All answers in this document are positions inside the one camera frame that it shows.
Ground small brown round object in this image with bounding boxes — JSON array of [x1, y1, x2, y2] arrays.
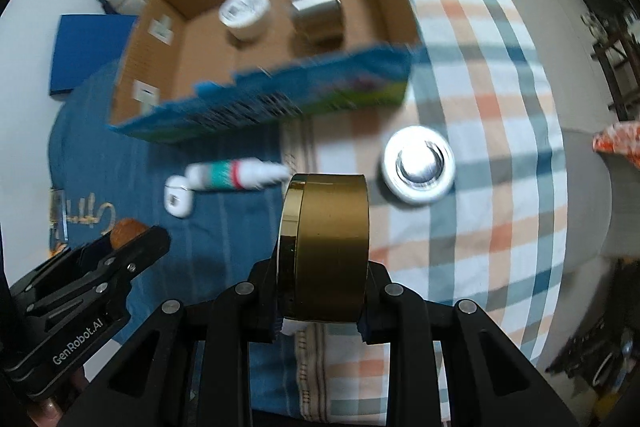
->
[[110, 218, 148, 251]]

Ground white spray bottle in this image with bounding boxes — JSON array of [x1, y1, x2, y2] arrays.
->
[[184, 158, 291, 191]]

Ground gold round tin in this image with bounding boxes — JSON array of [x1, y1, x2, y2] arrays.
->
[[276, 173, 370, 323]]

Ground silver round tin lid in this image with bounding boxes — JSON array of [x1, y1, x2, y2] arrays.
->
[[381, 126, 456, 206]]

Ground white round jar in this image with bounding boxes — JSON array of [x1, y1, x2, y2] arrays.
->
[[218, 0, 271, 42]]

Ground silver metal cup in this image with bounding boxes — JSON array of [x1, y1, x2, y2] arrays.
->
[[290, 0, 345, 44]]

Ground blue striped bed sheet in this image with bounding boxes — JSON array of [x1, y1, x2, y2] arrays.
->
[[48, 58, 312, 423]]

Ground plaid checked quilt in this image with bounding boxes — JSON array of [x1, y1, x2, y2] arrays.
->
[[278, 0, 569, 423]]

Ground blue foam mat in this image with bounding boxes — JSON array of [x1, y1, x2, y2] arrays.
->
[[49, 14, 137, 95]]

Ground orange white patterned cloth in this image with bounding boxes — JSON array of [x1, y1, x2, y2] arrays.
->
[[592, 120, 640, 169]]

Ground open cardboard box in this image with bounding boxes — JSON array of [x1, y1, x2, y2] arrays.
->
[[108, 0, 423, 143]]

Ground dark wooden stool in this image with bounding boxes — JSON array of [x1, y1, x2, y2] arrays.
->
[[582, 13, 639, 121]]

